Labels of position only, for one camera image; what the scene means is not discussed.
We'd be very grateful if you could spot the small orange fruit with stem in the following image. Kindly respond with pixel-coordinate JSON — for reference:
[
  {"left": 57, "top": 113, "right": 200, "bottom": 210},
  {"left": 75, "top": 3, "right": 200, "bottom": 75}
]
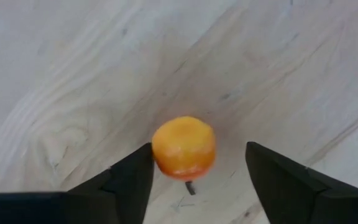
[{"left": 151, "top": 116, "right": 217, "bottom": 196}]

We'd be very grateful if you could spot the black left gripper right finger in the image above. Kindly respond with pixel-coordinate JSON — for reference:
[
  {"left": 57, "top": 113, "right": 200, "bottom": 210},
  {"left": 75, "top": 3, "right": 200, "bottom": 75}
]
[{"left": 246, "top": 141, "right": 358, "bottom": 224}]

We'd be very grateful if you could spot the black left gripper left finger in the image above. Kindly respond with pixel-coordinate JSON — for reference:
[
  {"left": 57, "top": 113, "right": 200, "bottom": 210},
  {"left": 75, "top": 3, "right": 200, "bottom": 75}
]
[{"left": 62, "top": 142, "right": 155, "bottom": 224}]

